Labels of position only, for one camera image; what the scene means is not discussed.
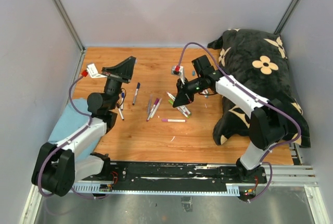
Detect beige cap marker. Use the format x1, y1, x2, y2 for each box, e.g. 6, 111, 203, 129
150, 98, 162, 119

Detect lavender cap marker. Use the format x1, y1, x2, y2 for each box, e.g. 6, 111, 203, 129
166, 92, 175, 101

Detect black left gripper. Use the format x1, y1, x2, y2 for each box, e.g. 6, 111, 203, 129
102, 57, 135, 110

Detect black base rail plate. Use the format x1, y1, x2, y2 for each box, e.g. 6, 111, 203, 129
96, 161, 267, 193

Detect small blue cap marker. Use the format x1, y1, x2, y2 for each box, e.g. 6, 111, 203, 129
120, 92, 125, 110

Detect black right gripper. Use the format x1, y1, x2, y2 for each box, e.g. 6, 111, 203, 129
173, 76, 204, 107

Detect aluminium frame rails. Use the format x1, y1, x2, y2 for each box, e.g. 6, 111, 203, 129
20, 165, 330, 223

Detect light blue cloth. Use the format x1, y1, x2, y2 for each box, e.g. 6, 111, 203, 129
48, 98, 94, 161

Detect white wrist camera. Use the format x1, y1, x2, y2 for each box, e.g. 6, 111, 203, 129
81, 63, 107, 79
171, 65, 185, 84

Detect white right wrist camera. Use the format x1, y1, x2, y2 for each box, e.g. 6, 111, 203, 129
171, 65, 185, 84

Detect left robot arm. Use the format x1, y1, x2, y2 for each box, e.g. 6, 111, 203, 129
31, 56, 136, 197

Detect pink cap lying marker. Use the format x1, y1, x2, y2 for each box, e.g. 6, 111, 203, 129
161, 119, 187, 123

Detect black floral pillow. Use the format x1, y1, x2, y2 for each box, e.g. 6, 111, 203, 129
207, 29, 311, 148

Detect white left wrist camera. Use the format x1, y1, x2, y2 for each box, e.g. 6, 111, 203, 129
81, 63, 107, 79

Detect light green cap marker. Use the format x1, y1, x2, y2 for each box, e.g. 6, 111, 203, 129
168, 99, 189, 118

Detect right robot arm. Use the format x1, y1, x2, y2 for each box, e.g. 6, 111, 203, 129
171, 55, 301, 182

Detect navy cap marker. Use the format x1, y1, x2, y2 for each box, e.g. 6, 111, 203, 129
132, 82, 140, 105

